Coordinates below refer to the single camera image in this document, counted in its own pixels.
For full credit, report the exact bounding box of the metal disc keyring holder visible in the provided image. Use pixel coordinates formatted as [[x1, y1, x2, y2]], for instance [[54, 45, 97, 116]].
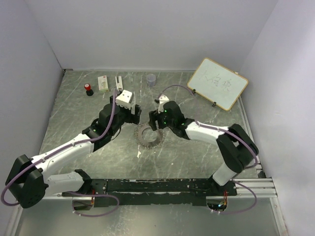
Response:
[[133, 123, 164, 149]]

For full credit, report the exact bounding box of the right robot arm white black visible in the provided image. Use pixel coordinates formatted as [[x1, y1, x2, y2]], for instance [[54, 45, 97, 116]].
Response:
[[149, 101, 259, 196]]

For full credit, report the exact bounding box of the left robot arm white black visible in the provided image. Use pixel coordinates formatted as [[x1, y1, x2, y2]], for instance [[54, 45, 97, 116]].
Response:
[[0, 95, 141, 208]]

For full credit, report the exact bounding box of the white small stapler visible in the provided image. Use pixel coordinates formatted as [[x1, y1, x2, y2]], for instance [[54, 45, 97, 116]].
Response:
[[115, 76, 123, 91]]

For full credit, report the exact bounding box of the clear jar of paperclips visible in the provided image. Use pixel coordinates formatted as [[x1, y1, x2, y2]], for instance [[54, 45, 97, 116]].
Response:
[[146, 74, 157, 87]]

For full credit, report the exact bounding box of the green white staples box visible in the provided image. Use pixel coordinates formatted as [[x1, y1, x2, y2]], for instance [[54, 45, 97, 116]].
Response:
[[97, 75, 109, 92]]

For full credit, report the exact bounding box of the red black stamp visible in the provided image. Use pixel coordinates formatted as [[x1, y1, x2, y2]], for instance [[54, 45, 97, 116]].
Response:
[[84, 84, 94, 96]]

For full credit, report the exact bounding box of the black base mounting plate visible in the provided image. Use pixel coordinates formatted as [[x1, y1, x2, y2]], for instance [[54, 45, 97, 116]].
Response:
[[77, 178, 237, 207]]

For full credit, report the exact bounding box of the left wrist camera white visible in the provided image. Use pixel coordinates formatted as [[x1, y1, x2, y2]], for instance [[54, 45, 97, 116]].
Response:
[[116, 89, 133, 110]]

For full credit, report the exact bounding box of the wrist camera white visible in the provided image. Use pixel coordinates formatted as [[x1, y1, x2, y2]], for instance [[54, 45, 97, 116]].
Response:
[[158, 94, 170, 114], [116, 89, 133, 110]]

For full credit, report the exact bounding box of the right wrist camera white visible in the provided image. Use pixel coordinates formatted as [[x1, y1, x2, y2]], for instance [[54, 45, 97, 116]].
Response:
[[158, 94, 170, 114]]

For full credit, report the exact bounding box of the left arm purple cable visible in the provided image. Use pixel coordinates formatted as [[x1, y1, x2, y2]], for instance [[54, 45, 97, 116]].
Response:
[[0, 88, 121, 217]]

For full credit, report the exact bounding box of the whiteboard with yellow frame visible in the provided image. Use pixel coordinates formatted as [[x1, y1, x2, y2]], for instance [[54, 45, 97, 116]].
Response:
[[187, 58, 249, 111]]

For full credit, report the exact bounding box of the aluminium rail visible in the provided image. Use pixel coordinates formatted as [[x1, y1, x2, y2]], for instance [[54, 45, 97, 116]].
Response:
[[234, 178, 278, 198]]

